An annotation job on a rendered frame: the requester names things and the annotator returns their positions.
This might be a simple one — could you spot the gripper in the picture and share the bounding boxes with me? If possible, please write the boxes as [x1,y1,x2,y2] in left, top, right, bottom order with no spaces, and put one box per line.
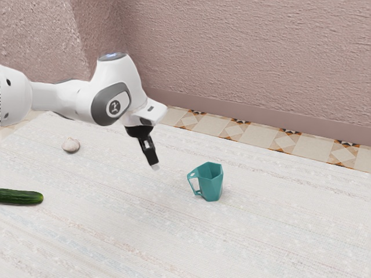
[125,117,161,171]

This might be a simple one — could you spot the teal faceted mug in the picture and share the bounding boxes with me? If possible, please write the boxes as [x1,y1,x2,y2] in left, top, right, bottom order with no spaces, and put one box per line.
[187,162,224,203]

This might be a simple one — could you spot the garlic bulb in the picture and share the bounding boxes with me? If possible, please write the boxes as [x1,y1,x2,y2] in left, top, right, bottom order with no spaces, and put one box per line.
[61,137,81,153]

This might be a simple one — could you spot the green cucumber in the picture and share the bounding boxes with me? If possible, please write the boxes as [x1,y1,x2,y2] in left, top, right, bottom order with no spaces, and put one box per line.
[0,188,45,206]

